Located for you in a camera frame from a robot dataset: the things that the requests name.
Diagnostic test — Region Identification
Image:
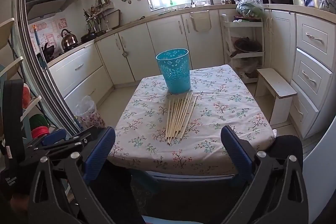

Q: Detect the bamboo chopstick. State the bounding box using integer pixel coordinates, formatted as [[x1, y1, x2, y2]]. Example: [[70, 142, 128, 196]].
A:
[[177, 93, 193, 135], [169, 97, 182, 141], [174, 93, 189, 137], [167, 98, 175, 144], [172, 97, 186, 138], [179, 93, 193, 132], [180, 97, 197, 140]]

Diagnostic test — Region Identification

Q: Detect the floral trash bin with bag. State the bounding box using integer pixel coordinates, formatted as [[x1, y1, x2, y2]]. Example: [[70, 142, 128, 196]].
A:
[[75, 96, 105, 129]]

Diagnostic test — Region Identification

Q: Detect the white wooden step stool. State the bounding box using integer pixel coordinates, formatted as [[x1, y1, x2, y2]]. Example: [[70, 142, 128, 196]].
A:
[[255, 68, 297, 126]]

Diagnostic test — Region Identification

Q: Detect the floral white tablecloth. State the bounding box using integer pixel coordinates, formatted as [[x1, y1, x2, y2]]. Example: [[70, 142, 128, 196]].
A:
[[109, 65, 276, 176]]

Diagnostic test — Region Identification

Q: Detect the black wok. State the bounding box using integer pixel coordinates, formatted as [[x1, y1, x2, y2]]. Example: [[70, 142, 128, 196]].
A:
[[42, 42, 55, 63]]

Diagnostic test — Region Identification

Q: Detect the steel kettle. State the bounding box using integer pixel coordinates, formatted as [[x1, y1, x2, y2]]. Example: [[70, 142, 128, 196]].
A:
[[61, 29, 78, 52]]

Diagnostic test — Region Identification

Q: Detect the teal perforated plastic basket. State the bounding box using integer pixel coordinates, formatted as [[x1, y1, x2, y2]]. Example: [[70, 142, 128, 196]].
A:
[[156, 48, 191, 94]]

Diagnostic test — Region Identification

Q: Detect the white storage rack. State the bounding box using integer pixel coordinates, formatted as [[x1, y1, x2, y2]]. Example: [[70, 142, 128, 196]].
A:
[[220, 14, 265, 84]]

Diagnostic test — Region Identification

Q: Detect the black range hood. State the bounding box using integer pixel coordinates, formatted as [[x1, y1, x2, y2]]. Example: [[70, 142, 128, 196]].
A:
[[25, 0, 77, 20]]

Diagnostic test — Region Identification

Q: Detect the green vegetables plastic bag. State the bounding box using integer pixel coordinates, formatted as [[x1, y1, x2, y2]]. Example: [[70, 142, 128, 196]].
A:
[[236, 0, 264, 19]]

